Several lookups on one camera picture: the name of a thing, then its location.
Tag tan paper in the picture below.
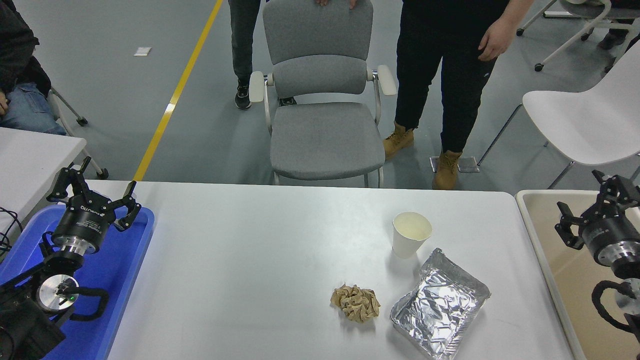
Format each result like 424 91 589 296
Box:
330 284 381 324

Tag white-framed rolling chair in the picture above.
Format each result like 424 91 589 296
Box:
515 0 640 73

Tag person's left hand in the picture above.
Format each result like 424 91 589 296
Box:
477 18 516 62

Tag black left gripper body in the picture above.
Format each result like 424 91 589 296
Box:
53 195 117 249

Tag grey padded office chair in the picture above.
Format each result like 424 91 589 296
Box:
248 0 398 189

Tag large pale bin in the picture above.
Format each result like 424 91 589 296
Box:
515 189 640 360

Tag thin black cable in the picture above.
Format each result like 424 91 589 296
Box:
0 206 24 258

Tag person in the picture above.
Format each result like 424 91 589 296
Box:
228 0 298 111
382 0 536 191
598 0 640 51
0 0 67 136

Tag chair with caster legs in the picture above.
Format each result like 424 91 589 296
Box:
47 86 110 181

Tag white shell chair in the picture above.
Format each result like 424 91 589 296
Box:
477 40 640 190

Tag blue plastic tray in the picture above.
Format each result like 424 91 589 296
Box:
0 204 156 360

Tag silver foil tray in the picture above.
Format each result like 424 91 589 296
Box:
389 247 492 360

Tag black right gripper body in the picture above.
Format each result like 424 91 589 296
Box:
580 204 640 259

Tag white paper cup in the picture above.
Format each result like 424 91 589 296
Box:
391 211 433 260

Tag white side table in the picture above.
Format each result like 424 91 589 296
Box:
0 126 88 240

